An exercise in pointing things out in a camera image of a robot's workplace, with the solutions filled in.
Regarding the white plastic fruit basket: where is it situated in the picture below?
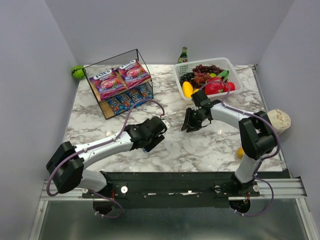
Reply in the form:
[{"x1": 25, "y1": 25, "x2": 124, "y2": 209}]
[{"x1": 173, "y1": 57, "x2": 243, "y2": 104}]

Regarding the purple Fox's candy bag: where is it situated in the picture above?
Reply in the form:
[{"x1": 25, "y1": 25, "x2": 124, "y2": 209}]
[
  {"x1": 116, "y1": 59, "x2": 151, "y2": 89},
  {"x1": 89, "y1": 68, "x2": 127, "y2": 101}
]

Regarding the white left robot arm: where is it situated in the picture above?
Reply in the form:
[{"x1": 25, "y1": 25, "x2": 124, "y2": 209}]
[{"x1": 46, "y1": 116, "x2": 168, "y2": 194}]

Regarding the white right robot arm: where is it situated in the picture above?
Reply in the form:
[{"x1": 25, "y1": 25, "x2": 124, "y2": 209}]
[{"x1": 181, "y1": 90, "x2": 280, "y2": 188}]

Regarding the yellow mango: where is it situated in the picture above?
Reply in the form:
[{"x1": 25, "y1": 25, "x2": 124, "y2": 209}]
[{"x1": 182, "y1": 81, "x2": 194, "y2": 99}]

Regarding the pink dragon fruit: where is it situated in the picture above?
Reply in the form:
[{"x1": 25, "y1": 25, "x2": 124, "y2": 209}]
[{"x1": 204, "y1": 70, "x2": 229, "y2": 95}]

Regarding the green lime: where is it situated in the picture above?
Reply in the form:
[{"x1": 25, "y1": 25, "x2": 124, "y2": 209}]
[{"x1": 209, "y1": 73, "x2": 217, "y2": 78}]

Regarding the dark grape bunch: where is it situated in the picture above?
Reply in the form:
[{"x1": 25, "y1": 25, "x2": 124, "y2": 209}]
[{"x1": 179, "y1": 72, "x2": 195, "y2": 85}]

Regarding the red grape bunch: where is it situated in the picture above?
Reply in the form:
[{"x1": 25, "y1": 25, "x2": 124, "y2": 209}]
[{"x1": 192, "y1": 64, "x2": 223, "y2": 85}]

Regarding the red apple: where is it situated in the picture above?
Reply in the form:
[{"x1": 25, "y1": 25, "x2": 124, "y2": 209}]
[{"x1": 223, "y1": 82, "x2": 236, "y2": 92}]

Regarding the orange fruit on table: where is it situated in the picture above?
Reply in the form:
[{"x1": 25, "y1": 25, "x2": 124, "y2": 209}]
[{"x1": 237, "y1": 147, "x2": 245, "y2": 160}]

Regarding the green glass bottle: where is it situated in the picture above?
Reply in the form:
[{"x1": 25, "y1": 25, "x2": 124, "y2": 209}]
[{"x1": 177, "y1": 46, "x2": 188, "y2": 64}]

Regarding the beige cloth sack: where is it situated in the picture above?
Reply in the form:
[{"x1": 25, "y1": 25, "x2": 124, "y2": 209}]
[{"x1": 267, "y1": 108, "x2": 291, "y2": 135}]

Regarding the green watermelon ball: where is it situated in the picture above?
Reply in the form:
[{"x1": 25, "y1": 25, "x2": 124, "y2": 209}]
[{"x1": 71, "y1": 65, "x2": 85, "y2": 80}]

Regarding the wire and wood shelf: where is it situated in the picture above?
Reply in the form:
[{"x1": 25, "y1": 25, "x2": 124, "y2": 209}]
[{"x1": 83, "y1": 48, "x2": 154, "y2": 120}]

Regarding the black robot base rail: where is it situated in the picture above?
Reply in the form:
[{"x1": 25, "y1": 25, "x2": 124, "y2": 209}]
[{"x1": 79, "y1": 172, "x2": 260, "y2": 209}]

